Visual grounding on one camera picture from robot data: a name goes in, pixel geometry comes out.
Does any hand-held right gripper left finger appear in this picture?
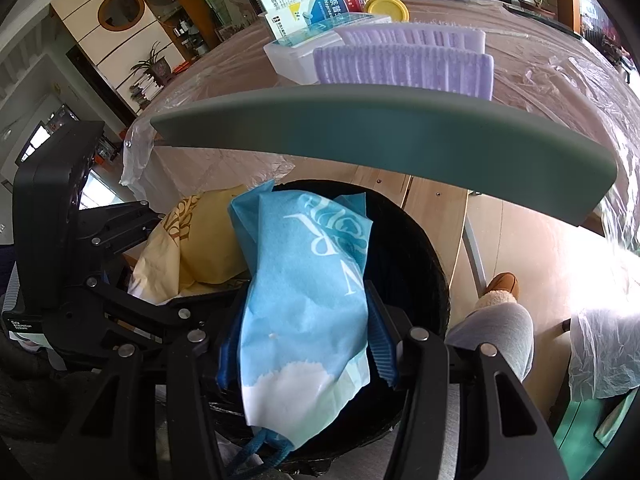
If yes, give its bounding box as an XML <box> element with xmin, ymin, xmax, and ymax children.
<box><xmin>50</xmin><ymin>305</ymin><xmax>251</xmax><ymax>480</ymax></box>

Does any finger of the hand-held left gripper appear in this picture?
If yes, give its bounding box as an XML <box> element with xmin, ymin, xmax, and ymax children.
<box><xmin>44</xmin><ymin>274</ymin><xmax>249</xmax><ymax>362</ymax></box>
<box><xmin>74</xmin><ymin>199</ymin><xmax>167</xmax><ymax>262</ymax></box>

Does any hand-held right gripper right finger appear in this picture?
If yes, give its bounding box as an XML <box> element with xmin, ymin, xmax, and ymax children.
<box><xmin>365</xmin><ymin>280</ymin><xmax>571</xmax><ymax>480</ymax></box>

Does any yellow paper packet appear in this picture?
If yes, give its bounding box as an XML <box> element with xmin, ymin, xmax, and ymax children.
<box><xmin>127</xmin><ymin>185</ymin><xmax>251</xmax><ymax>306</ymax></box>

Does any blue tissue packet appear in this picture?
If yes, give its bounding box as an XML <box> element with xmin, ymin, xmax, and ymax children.
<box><xmin>227</xmin><ymin>178</ymin><xmax>375</xmax><ymax>448</ymax></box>

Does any black trash bin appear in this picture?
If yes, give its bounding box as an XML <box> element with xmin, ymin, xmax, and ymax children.
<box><xmin>125</xmin><ymin>177</ymin><xmax>453</xmax><ymax>476</ymax></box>

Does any purple velcro hair roller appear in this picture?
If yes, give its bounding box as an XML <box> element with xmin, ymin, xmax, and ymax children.
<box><xmin>335</xmin><ymin>24</ymin><xmax>487</xmax><ymax>56</ymax></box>
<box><xmin>312</xmin><ymin>45</ymin><xmax>495</xmax><ymax>101</ymax></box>

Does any blue red medicine box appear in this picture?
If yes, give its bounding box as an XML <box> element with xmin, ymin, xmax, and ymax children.
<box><xmin>312</xmin><ymin>0</ymin><xmax>366</xmax><ymax>23</ymax></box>

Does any yellow lidded container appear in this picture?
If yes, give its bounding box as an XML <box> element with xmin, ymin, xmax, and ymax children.
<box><xmin>363</xmin><ymin>0</ymin><xmax>410</xmax><ymax>23</ymax></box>

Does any person's right leg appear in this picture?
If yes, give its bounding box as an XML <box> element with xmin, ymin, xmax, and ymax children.
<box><xmin>445</xmin><ymin>302</ymin><xmax>533</xmax><ymax>386</ymax></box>

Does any brown fleece slipper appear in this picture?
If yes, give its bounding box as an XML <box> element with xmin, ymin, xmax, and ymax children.
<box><xmin>472</xmin><ymin>272</ymin><xmax>520</xmax><ymax>311</ymax></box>

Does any white cabinet with oval mirror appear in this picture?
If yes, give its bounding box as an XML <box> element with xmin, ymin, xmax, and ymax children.
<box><xmin>50</xmin><ymin>0</ymin><xmax>171</xmax><ymax>116</ymax></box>

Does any potted plant in brown pot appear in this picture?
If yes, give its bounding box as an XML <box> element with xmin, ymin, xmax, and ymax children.
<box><xmin>131</xmin><ymin>42</ymin><xmax>173</xmax><ymax>86</ymax></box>

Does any clear plastic table cover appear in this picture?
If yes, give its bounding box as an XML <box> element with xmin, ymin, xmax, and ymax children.
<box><xmin>120</xmin><ymin>0</ymin><xmax>640</xmax><ymax>261</ymax></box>

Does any green edged table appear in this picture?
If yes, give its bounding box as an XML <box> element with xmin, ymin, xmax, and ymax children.
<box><xmin>120</xmin><ymin>0</ymin><xmax>640</xmax><ymax>306</ymax></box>

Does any plastic covered green chair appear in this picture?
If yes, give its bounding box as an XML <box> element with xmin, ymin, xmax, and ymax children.
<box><xmin>552</xmin><ymin>300</ymin><xmax>640</xmax><ymax>461</ymax></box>

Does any wooden shelf unit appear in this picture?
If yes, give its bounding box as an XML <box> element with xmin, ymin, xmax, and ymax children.
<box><xmin>150</xmin><ymin>0</ymin><xmax>223</xmax><ymax>58</ymax></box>

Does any clear plastic box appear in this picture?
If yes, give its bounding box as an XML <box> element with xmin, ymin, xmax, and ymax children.
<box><xmin>263</xmin><ymin>12</ymin><xmax>393</xmax><ymax>85</ymax></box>

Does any small white medicine box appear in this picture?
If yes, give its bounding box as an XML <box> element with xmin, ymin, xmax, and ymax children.
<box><xmin>257</xmin><ymin>2</ymin><xmax>321</xmax><ymax>41</ymax></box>

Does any blue cord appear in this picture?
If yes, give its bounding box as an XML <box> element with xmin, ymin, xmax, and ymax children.
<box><xmin>227</xmin><ymin>430</ymin><xmax>292</xmax><ymax>480</ymax></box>

